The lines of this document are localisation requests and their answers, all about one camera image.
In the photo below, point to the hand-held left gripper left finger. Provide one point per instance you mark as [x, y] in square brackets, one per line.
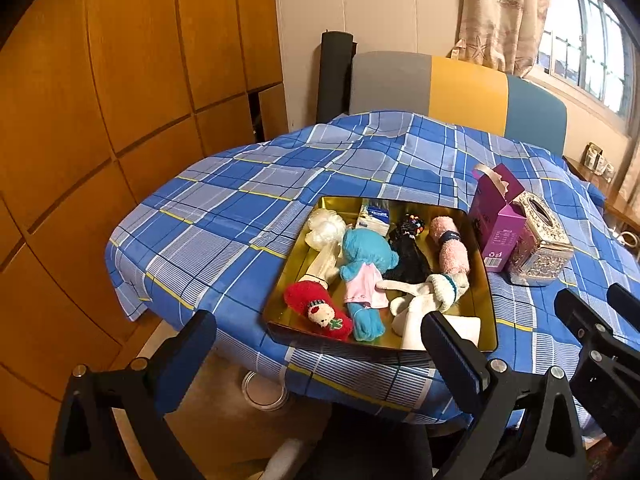
[186, 360]

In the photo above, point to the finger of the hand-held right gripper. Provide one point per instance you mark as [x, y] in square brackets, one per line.
[626, 300]
[580, 315]

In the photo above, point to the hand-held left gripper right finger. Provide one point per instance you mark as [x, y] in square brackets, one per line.
[452, 360]

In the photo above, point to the white striped sock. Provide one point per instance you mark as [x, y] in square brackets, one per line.
[447, 292]

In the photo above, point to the white plain sock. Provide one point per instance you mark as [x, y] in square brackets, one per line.
[407, 305]

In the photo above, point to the pink fuzzy sock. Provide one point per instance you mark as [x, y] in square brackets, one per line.
[450, 245]

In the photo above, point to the gold metal tin box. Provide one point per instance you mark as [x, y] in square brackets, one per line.
[295, 310]

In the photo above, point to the red christmas sock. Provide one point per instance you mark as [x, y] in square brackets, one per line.
[310, 305]

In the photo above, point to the teal plush toy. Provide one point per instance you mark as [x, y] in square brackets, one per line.
[365, 255]

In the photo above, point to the blue white tissue pack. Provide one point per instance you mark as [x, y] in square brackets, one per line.
[375, 219]

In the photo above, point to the white organza scrunchie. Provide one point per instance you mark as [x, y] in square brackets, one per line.
[324, 227]

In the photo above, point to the silver embossed tissue box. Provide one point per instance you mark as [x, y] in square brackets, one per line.
[542, 245]

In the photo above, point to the wooden side desk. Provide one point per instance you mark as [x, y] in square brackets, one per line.
[620, 205]

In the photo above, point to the purple carton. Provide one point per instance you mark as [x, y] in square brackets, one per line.
[492, 230]

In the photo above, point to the beige patterned curtain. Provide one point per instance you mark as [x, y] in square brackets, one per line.
[630, 170]
[500, 10]

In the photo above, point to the small boxes on desk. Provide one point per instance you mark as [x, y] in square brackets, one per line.
[599, 160]

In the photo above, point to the blue plaid tablecloth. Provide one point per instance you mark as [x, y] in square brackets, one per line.
[225, 220]

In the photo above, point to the grey yellow teal chair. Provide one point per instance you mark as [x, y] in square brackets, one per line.
[465, 90]

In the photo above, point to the wooden wardrobe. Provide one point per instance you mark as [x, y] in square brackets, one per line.
[100, 110]

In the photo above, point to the barred window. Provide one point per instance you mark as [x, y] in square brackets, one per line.
[590, 35]

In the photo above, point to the black rolled mat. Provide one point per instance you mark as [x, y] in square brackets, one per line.
[335, 75]

